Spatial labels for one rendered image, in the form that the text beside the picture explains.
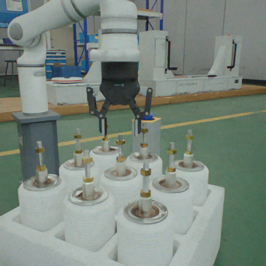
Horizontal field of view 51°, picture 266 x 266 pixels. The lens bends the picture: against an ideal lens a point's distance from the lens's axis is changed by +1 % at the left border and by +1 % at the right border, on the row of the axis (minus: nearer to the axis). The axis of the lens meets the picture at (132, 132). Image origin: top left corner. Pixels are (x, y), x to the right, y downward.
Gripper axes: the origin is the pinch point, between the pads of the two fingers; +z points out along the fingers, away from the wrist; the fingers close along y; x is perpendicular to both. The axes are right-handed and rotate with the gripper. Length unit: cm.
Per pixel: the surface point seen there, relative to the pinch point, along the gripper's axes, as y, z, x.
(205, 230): -17.7, 18.0, 8.2
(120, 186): -0.6, 11.1, 4.8
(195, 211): -16.6, 17.6, 1.9
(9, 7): 289, -113, -529
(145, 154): -5.1, 8.8, -9.8
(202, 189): -18.6, 14.5, -2.4
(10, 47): 266, -35, -470
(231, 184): -39, 35, -51
